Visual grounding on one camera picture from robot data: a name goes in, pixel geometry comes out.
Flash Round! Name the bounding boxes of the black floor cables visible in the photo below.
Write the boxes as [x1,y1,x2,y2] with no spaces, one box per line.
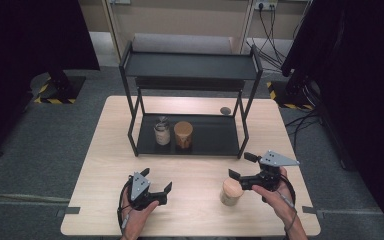
[284,109,319,149]

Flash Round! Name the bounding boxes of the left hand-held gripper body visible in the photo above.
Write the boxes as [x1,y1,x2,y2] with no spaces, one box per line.
[126,171,168,212]

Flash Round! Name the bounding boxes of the white wall power outlet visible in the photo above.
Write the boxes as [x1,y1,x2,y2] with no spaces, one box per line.
[253,0,279,11]

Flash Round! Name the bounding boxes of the person's right hand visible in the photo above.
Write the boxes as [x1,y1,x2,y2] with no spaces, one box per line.
[251,166,298,228]

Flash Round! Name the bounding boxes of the grey floor tape patch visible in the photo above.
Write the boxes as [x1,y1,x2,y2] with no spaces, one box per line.
[55,206,81,218]
[301,205,325,220]

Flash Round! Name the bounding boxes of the black curtain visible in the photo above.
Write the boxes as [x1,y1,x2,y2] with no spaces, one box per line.
[0,0,101,161]
[281,0,384,231]

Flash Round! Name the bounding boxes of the black metal two-tier rack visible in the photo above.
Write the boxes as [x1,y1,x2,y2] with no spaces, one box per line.
[118,40,264,160]

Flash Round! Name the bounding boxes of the black power cable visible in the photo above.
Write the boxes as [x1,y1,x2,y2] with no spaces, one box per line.
[269,3,286,63]
[257,3,283,66]

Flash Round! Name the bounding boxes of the person's left hand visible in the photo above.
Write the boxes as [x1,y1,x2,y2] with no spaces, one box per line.
[119,190,161,236]

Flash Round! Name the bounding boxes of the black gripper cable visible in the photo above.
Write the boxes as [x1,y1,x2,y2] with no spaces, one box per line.
[279,175,298,234]
[115,179,132,236]

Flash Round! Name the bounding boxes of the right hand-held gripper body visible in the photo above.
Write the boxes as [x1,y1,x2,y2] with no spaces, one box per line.
[238,149,300,193]

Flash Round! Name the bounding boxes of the cinnamon stick jar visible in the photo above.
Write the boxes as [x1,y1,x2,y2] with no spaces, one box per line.
[173,120,194,150]

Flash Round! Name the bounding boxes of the dried leaf jar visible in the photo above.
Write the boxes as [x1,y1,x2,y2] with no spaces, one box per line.
[219,177,245,207]

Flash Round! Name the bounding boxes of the stand base with hazard tape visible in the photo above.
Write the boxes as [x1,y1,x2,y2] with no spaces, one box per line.
[266,79,315,111]
[29,72,87,105]

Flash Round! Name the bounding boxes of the glass jar with white powder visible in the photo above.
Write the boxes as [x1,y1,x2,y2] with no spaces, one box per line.
[153,115,172,147]

